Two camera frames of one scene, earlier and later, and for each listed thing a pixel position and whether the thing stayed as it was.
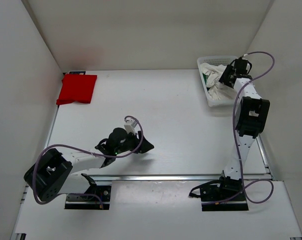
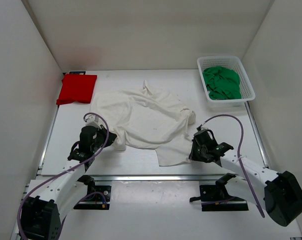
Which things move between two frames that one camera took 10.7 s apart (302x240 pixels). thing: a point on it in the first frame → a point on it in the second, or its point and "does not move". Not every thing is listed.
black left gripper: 145,146 → 102,130
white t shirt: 217,90 → 143,119
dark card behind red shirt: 78,72 does not move
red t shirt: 76,87 does not move
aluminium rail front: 174,178 does not move
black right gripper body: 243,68 → 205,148
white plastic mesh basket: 221,60 does not move
